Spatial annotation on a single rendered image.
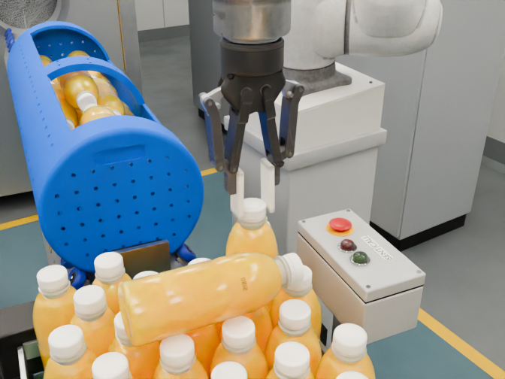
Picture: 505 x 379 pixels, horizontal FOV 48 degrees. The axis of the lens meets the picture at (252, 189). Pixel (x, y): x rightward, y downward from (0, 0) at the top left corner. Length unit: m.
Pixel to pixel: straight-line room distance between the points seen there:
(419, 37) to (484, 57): 1.35
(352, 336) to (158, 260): 0.41
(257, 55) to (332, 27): 0.76
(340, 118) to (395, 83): 1.13
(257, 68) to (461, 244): 2.45
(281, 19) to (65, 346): 0.44
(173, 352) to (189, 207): 0.42
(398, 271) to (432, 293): 1.81
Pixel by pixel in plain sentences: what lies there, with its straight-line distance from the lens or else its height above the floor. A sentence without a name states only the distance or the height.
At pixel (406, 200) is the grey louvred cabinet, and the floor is 0.30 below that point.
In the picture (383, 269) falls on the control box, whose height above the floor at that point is 1.10.
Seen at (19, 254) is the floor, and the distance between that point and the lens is 2.99.
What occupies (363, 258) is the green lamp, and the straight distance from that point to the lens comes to 0.84.
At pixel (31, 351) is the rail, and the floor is 0.96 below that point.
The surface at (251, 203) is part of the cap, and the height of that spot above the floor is 1.20.
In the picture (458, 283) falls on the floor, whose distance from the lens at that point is 2.75.
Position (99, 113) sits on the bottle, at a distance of 1.10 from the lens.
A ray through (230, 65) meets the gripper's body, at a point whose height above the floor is 1.40.
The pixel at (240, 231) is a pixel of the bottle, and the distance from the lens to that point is 0.78.
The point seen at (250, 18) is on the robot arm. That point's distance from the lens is 0.64.
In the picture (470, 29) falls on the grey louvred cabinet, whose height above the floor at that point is 1.04.
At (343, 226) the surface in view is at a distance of 0.90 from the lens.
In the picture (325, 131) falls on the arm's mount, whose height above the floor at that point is 1.03.
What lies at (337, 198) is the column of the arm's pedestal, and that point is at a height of 0.83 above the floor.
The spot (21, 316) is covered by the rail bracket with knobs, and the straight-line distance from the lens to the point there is 0.96.
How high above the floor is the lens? 1.58
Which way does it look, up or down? 28 degrees down
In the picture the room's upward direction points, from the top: straight up
